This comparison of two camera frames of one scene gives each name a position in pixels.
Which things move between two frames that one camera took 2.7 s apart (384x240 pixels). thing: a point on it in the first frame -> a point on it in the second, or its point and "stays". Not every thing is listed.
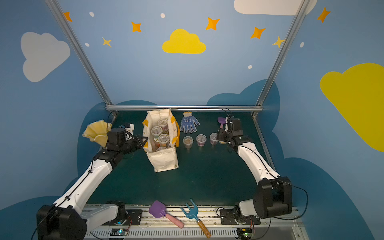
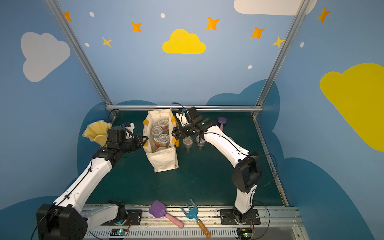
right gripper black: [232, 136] -> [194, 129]
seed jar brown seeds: [187, 141] stays
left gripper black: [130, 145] stays
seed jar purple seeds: [201, 139] stays
